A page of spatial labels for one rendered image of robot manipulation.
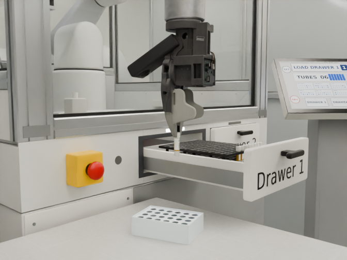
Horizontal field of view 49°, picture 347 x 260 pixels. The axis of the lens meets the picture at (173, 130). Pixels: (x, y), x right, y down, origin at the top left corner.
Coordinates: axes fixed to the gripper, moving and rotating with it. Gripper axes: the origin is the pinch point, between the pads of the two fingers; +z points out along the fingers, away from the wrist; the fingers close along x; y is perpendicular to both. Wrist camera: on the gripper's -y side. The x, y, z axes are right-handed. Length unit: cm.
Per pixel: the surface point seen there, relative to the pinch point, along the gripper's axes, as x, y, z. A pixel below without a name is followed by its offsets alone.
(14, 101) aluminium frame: -10.4, -30.3, -5.2
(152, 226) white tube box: -3.0, -3.0, 18.8
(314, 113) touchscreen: 98, 19, 1
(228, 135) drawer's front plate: 57, -5, 8
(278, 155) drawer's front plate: 21.0, 16.8, 6.8
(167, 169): 19.0, -10.0, 12.3
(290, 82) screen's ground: 104, 9, -11
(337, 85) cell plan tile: 112, 28, -10
